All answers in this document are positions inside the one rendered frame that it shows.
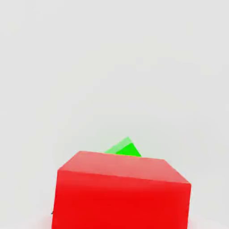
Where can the small red cube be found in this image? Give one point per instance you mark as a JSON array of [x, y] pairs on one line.
[[121, 196]]

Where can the small green cube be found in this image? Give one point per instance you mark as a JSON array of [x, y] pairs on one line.
[[129, 150]]

